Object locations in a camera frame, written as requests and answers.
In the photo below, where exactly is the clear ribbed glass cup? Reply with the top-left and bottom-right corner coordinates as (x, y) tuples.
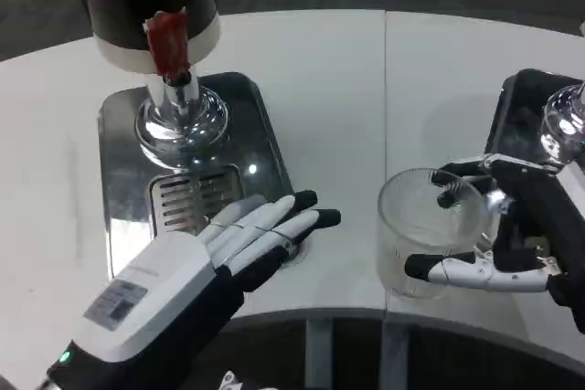
(377, 168), (502, 300)

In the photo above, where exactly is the steel drip tray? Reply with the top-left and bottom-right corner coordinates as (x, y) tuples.
(483, 68), (585, 167)
(96, 71), (296, 281)

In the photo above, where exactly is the slotted steel drain grid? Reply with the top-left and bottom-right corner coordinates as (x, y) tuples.
(146, 164), (243, 238)

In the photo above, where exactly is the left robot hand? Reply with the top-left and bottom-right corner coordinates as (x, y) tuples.
(45, 189), (343, 390)

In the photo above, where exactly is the drink dispenser chrome stand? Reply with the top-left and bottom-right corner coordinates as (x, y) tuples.
(541, 81), (585, 167)

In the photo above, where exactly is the red tap handle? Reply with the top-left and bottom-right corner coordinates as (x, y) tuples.
(144, 8), (191, 79)

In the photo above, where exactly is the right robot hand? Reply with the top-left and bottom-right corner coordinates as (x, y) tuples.
(404, 154), (585, 334)

